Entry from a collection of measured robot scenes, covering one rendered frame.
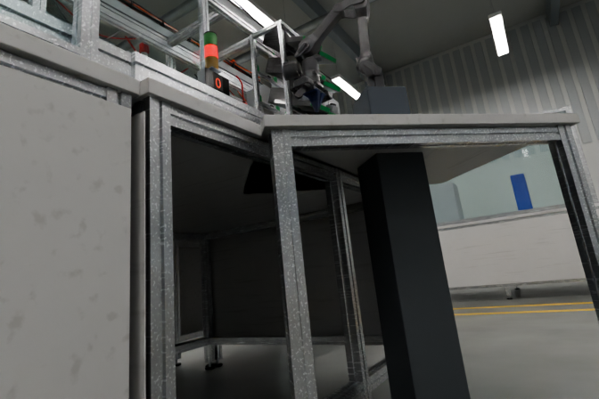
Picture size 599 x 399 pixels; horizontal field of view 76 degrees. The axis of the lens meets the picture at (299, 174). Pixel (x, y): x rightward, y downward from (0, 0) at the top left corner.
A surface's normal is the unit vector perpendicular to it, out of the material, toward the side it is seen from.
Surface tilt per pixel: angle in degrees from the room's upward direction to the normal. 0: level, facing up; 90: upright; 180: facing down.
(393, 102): 90
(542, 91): 90
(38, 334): 90
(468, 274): 90
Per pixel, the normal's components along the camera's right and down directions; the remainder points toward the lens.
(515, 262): -0.53, -0.16
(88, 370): 0.84, -0.22
